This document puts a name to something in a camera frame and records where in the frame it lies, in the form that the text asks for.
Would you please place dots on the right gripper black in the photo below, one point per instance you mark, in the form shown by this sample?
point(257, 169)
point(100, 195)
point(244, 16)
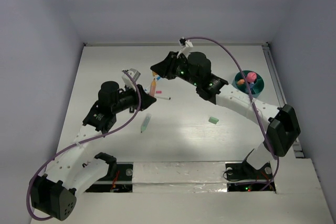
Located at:
point(166, 67)

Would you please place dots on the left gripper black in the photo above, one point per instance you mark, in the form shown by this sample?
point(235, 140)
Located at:
point(146, 99)

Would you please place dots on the orange pink highlighter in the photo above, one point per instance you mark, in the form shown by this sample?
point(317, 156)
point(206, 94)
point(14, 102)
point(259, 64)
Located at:
point(152, 88)

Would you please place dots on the green highlighter clear body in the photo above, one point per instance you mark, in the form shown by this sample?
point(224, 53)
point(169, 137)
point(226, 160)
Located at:
point(145, 122)

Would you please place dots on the green cap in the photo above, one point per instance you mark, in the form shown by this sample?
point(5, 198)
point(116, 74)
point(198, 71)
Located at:
point(213, 120)

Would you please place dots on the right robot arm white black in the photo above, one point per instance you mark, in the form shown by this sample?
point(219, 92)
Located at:
point(280, 124)

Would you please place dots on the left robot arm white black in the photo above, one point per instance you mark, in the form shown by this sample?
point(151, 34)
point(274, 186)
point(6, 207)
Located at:
point(55, 187)

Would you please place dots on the purple banded white marker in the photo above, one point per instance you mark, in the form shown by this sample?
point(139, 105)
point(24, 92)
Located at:
point(163, 97)

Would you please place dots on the silver foil tape strip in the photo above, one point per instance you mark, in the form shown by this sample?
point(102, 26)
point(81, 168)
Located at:
point(178, 177)

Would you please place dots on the pink cap in container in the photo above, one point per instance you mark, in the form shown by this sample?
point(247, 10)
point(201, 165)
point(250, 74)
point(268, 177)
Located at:
point(251, 77)

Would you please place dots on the teal round divided container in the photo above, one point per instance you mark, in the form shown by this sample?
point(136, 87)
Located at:
point(256, 90)

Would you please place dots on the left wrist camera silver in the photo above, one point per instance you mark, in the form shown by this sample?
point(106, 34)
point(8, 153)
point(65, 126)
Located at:
point(133, 73)

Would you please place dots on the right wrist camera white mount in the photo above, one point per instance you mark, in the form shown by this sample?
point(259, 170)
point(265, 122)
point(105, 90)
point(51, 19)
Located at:
point(186, 47)

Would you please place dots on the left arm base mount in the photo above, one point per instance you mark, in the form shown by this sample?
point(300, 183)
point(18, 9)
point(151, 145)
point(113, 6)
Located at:
point(118, 178)

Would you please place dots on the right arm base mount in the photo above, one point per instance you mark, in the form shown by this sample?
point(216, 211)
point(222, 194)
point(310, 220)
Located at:
point(242, 177)

